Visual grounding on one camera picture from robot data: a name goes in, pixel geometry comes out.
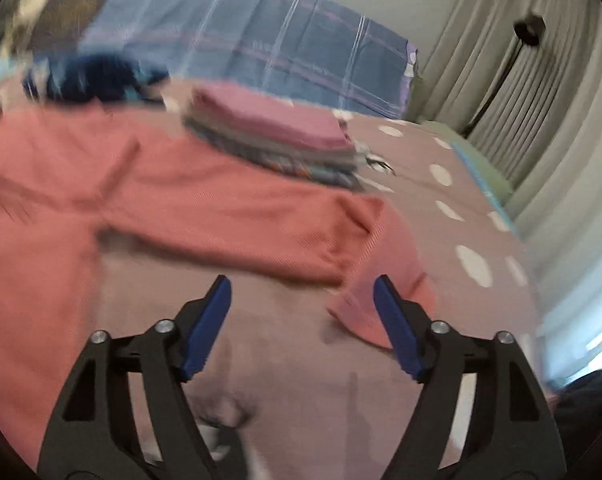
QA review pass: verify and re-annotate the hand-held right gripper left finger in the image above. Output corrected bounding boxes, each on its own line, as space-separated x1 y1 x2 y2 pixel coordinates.
36 274 232 480

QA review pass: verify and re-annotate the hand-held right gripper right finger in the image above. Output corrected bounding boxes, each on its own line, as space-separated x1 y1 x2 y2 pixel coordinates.
373 274 566 480

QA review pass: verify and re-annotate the salmon pink garment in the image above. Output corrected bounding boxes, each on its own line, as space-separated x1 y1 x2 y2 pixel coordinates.
0 105 439 466

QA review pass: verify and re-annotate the stack of folded clothes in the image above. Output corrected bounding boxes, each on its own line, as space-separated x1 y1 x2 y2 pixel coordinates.
181 82 369 193

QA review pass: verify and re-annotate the pink polka dot bed sheet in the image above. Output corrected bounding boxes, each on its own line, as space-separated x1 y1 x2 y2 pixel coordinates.
0 75 546 480

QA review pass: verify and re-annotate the light green blanket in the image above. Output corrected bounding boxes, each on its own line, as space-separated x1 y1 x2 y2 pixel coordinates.
421 120 524 241

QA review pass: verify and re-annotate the dark cloth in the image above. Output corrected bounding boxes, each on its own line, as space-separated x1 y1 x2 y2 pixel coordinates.
546 367 602 461

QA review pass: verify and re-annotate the beige curtain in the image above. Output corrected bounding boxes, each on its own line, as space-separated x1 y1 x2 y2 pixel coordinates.
416 0 602 386

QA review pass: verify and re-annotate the navy star-print cloth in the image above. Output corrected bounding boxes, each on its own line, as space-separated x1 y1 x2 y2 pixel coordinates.
21 52 172 106

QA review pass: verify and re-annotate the blue plaid pillow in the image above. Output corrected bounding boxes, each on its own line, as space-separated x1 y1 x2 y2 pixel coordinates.
78 0 419 118

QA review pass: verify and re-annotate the black floor lamp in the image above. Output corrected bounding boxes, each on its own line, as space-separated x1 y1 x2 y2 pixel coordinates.
463 12 546 136

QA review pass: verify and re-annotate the dark brown patterned pillow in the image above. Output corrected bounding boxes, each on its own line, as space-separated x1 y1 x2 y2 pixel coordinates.
28 0 117 56

